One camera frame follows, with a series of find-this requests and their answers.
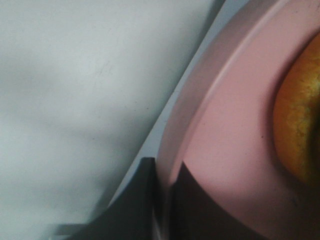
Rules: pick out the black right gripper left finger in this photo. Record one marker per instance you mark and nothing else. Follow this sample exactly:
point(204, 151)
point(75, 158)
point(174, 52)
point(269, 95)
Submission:
point(129, 217)

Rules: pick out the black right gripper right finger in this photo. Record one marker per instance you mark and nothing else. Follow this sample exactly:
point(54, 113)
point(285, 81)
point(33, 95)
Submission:
point(195, 216)

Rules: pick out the pink round plate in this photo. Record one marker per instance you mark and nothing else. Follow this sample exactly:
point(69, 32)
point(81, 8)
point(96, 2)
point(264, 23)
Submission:
point(221, 126)

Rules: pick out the toy burger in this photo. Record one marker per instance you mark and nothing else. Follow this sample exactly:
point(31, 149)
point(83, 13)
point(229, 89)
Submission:
point(296, 116)

